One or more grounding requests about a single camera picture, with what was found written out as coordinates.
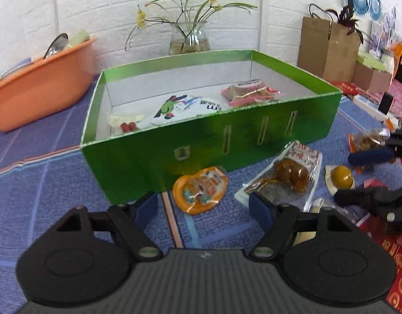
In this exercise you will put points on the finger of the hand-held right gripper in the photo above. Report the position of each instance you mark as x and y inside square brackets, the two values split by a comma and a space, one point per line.
[358, 196]
[371, 157]

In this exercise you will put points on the standing picture cards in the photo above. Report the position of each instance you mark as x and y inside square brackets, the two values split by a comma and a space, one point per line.
[378, 37]

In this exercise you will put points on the white stick packet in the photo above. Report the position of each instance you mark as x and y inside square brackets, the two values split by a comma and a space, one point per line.
[318, 204]

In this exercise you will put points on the metal pot lid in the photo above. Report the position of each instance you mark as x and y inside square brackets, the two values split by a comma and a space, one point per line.
[55, 45]

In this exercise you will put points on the clear packet of brown meat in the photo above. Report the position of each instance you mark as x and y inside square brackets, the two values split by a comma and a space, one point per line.
[289, 173]

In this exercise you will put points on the small black box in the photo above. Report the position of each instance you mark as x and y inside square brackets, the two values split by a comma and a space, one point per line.
[386, 103]

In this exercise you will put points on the red flat box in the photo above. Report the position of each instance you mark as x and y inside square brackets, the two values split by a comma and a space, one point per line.
[348, 88]

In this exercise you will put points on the pink packet of brown cakes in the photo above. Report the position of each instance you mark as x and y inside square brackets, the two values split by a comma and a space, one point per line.
[250, 93]

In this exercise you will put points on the red gold printed bag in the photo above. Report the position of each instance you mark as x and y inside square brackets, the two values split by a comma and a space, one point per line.
[399, 261]

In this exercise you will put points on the pink cloth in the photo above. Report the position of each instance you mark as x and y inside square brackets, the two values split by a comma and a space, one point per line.
[400, 95]

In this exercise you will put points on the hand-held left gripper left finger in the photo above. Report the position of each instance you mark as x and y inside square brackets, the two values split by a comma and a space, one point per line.
[147, 207]

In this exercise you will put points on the green cardboard box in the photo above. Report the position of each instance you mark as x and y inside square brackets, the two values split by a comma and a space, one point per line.
[204, 150]

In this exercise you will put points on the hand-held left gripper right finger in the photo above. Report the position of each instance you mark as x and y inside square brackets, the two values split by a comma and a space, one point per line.
[260, 209]

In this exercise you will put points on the blue striped tablecloth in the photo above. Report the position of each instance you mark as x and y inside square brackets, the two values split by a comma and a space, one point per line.
[40, 176]

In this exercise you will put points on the glass vase with flowers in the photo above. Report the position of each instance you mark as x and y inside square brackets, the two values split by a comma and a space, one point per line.
[141, 18]

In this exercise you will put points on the small cardboard box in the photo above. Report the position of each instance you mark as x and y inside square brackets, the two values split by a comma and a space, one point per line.
[371, 78]

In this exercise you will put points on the orange plastic basin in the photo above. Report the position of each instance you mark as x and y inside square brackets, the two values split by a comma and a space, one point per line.
[40, 88]

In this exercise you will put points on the pale green plate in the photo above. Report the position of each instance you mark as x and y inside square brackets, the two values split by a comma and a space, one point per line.
[78, 38]

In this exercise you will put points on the white long box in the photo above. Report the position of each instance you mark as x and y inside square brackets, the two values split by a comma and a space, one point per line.
[368, 106]

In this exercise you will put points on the purple leaf plant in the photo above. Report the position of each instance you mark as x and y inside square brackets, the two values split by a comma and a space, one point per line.
[348, 18]

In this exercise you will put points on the white packet with red bits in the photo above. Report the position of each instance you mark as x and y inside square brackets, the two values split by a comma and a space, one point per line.
[125, 126]

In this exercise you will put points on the brown paper bag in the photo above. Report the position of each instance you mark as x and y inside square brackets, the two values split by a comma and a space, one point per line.
[322, 49]

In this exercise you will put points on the white green printed snack packet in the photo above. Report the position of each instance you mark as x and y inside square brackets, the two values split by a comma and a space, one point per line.
[173, 106]

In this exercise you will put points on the orange clear snack packet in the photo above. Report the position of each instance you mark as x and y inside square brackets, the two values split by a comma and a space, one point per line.
[368, 140]

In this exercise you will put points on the small red packet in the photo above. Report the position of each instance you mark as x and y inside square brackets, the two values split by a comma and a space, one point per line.
[374, 182]

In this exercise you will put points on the pale green flat boxes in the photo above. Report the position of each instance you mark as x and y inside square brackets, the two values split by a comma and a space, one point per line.
[371, 60]

